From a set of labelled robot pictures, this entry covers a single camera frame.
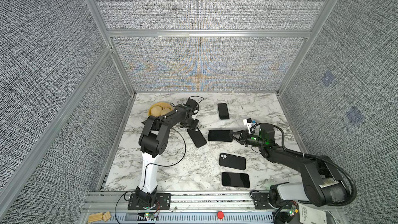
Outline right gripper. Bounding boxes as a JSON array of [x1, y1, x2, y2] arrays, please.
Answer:
[[229, 130, 265, 149]]

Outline black phone case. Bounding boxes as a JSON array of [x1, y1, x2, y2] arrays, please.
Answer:
[[219, 153, 246, 171], [187, 128, 207, 148]]

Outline black smartphone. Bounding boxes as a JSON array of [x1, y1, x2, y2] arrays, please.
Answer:
[[221, 172, 250, 188], [208, 130, 233, 142]]

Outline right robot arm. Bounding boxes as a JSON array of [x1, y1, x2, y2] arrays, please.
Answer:
[[229, 123, 358, 207]]

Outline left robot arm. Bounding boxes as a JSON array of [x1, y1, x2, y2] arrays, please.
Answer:
[[135, 97, 199, 205]]

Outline yellow bamboo steamer basket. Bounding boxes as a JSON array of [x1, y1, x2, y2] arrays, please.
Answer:
[[148, 102, 174, 117]]

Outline red emergency button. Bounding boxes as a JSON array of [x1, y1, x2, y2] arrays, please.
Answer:
[[217, 211, 224, 219]]

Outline white paper label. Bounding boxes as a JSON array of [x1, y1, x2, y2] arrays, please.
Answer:
[[298, 204, 327, 224]]

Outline wooden blocks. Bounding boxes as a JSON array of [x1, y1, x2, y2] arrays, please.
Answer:
[[87, 212, 112, 224]]

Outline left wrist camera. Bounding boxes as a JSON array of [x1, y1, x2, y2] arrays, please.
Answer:
[[186, 98, 199, 113]]

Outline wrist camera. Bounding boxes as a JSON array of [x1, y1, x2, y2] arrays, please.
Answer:
[[243, 118, 257, 134], [186, 98, 199, 113]]

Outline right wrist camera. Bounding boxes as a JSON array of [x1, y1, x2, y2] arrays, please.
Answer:
[[243, 118, 257, 134]]

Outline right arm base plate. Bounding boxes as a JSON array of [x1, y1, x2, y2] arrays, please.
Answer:
[[250, 191, 275, 210]]

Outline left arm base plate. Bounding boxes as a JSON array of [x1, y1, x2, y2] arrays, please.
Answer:
[[127, 193, 172, 211]]

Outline aluminium front rail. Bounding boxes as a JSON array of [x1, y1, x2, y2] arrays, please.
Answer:
[[80, 190, 346, 224]]

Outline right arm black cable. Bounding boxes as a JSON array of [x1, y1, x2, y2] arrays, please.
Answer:
[[253, 122, 358, 224]]

